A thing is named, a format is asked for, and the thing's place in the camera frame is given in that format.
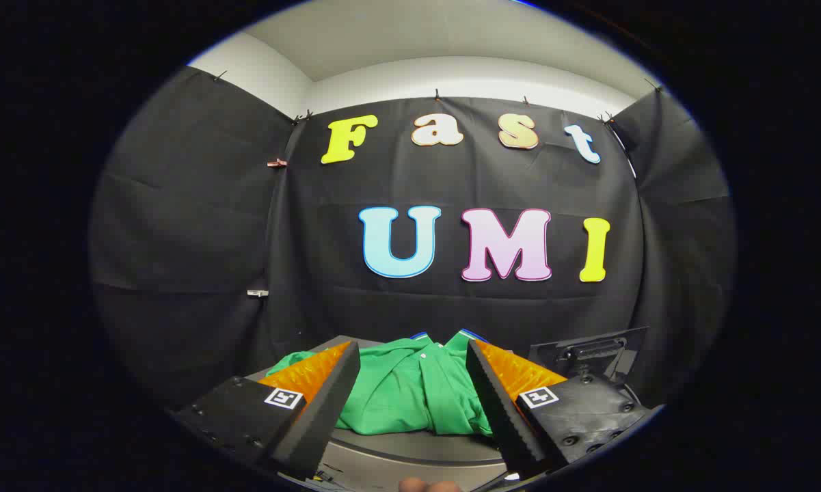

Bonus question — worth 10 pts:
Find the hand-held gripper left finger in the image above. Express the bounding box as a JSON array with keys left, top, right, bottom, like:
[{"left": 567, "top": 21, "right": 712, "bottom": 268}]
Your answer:
[{"left": 171, "top": 340, "right": 362, "bottom": 480}]

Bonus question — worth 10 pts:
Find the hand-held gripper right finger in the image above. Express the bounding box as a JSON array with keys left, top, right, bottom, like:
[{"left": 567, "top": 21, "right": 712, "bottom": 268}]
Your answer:
[{"left": 466, "top": 340, "right": 658, "bottom": 480}]

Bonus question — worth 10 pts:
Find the green polo shirt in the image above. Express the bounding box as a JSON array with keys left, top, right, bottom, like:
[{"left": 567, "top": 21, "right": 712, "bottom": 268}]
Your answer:
[{"left": 267, "top": 329, "right": 496, "bottom": 437}]

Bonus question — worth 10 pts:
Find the grey box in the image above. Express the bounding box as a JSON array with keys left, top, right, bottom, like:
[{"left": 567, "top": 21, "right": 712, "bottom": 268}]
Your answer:
[{"left": 246, "top": 335, "right": 510, "bottom": 492}]

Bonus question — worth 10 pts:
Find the black backdrop cloth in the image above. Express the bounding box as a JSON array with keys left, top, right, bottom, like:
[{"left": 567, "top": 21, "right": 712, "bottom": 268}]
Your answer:
[{"left": 89, "top": 66, "right": 736, "bottom": 411}]

